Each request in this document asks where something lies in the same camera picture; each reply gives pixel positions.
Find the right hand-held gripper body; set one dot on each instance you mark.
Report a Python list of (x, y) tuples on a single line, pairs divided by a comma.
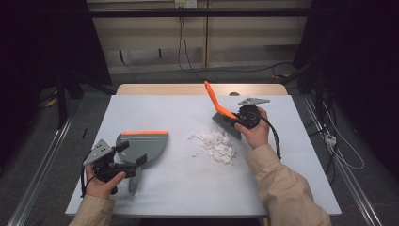
[(249, 117)]

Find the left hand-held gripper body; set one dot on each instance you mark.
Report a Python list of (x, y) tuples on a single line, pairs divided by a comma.
[(105, 170)]

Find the grey dustpan with orange edge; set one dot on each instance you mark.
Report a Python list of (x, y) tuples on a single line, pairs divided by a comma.
[(147, 147)]

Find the orange brush with grey bristles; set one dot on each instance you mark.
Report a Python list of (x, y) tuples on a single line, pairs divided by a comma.
[(216, 103)]

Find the pile of white paper scraps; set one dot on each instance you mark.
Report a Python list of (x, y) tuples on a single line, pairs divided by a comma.
[(219, 147)]

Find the person's left hand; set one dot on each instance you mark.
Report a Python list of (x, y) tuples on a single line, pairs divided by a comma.
[(100, 188)]

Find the person's right hand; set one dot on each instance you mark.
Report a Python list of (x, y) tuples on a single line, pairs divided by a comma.
[(257, 135)]

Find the pale blue table cover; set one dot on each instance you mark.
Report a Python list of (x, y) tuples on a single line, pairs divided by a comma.
[(188, 194)]

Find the wooden table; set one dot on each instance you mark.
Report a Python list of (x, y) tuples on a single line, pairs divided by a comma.
[(163, 89)]

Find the black metal stand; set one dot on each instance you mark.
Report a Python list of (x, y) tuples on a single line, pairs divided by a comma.
[(61, 97), (318, 91)]

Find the white power strip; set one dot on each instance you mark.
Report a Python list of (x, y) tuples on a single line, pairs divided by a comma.
[(330, 138)]

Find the black metal crossbar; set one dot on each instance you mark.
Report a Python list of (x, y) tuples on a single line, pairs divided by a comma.
[(200, 12)]

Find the black curtain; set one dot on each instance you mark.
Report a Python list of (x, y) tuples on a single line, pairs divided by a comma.
[(37, 62), (360, 62)]

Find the aluminium floor rail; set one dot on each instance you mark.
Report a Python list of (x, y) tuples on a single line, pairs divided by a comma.
[(345, 169), (40, 175)]

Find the white wall socket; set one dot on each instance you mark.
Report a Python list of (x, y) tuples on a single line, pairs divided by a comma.
[(185, 3)]

